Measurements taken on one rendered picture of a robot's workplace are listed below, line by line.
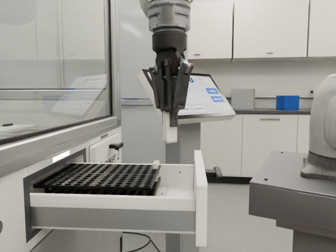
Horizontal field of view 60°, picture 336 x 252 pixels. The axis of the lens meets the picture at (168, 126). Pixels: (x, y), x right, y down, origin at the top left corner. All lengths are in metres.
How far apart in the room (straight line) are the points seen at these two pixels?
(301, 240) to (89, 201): 0.60
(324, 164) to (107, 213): 0.58
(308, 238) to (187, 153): 0.84
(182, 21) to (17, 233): 0.49
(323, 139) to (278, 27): 3.24
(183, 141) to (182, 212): 1.04
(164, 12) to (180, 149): 1.00
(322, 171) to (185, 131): 0.83
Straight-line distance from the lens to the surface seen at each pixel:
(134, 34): 2.35
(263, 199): 0.79
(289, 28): 4.05
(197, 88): 1.61
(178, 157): 1.54
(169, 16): 0.62
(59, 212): 0.56
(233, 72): 4.23
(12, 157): 0.52
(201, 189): 0.48
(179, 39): 0.62
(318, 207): 0.78
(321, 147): 0.87
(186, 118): 1.38
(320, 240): 0.91
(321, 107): 0.86
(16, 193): 0.53
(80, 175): 0.64
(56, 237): 0.69
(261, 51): 3.94
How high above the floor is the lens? 1.06
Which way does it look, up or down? 6 degrees down
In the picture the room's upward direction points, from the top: straight up
